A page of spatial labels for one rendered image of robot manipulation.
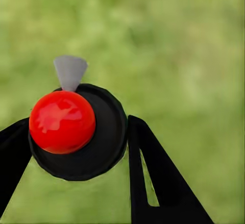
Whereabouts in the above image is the pesticide atomizer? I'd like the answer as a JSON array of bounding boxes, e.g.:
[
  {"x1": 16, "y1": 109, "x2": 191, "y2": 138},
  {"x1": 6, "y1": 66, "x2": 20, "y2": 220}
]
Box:
[{"x1": 28, "y1": 55, "x2": 128, "y2": 181}]

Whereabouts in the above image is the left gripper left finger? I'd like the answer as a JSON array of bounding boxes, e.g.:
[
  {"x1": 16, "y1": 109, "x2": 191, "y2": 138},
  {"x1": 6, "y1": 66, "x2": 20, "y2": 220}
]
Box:
[{"x1": 0, "y1": 118, "x2": 33, "y2": 219}]

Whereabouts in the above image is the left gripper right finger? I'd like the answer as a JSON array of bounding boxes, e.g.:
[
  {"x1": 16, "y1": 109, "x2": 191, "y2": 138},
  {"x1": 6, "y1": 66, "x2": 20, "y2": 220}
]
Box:
[{"x1": 128, "y1": 115, "x2": 214, "y2": 224}]

